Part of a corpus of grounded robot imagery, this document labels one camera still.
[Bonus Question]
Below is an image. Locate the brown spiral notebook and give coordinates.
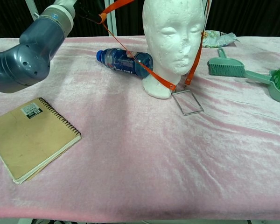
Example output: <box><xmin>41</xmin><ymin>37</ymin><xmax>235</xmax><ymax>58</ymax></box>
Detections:
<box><xmin>0</xmin><ymin>97</ymin><xmax>82</xmax><ymax>185</ymax></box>

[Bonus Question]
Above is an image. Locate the white foam mannequin head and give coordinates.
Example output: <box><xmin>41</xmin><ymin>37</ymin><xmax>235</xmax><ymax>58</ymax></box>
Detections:
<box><xmin>141</xmin><ymin>0</ymin><xmax>206</xmax><ymax>100</ymax></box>

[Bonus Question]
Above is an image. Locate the green printed snack bag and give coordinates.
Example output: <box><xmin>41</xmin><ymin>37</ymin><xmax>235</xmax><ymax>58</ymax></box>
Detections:
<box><xmin>199</xmin><ymin>29</ymin><xmax>240</xmax><ymax>49</ymax></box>

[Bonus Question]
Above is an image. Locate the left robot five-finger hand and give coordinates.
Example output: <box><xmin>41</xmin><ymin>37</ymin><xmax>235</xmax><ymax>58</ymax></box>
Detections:
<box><xmin>77</xmin><ymin>6</ymin><xmax>107</xmax><ymax>24</ymax></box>

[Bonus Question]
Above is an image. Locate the orange lanyard strap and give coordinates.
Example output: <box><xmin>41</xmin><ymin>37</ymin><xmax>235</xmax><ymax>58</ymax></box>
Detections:
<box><xmin>101</xmin><ymin>0</ymin><xmax>211</xmax><ymax>91</ymax></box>

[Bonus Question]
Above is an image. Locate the green dustpan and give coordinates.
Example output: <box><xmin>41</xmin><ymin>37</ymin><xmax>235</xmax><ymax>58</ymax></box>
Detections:
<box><xmin>244</xmin><ymin>68</ymin><xmax>280</xmax><ymax>105</ymax></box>

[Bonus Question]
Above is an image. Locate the blue plastic drink bottle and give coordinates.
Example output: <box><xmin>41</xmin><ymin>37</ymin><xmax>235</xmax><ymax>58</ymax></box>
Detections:
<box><xmin>96</xmin><ymin>48</ymin><xmax>154</xmax><ymax>79</ymax></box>

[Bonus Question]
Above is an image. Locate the silver frame badge holder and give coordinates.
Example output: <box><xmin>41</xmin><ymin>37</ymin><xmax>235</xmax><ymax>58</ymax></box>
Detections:
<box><xmin>171</xmin><ymin>87</ymin><xmax>205</xmax><ymax>116</ymax></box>

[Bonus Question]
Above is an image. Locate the pink velvet tablecloth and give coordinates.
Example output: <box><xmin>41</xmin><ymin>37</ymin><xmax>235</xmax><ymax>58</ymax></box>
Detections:
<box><xmin>0</xmin><ymin>35</ymin><xmax>280</xmax><ymax>221</ymax></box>

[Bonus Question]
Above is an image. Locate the green hand brush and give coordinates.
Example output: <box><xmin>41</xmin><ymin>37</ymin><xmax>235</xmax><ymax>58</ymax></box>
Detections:
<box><xmin>207</xmin><ymin>48</ymin><xmax>246</xmax><ymax>78</ymax></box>

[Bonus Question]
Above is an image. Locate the white frame post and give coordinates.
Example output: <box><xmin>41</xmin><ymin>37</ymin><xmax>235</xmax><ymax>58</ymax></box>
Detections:
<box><xmin>203</xmin><ymin>0</ymin><xmax>213</xmax><ymax>17</ymax></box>
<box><xmin>25</xmin><ymin>0</ymin><xmax>42</xmax><ymax>21</ymax></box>
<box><xmin>104</xmin><ymin>0</ymin><xmax>118</xmax><ymax>37</ymax></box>

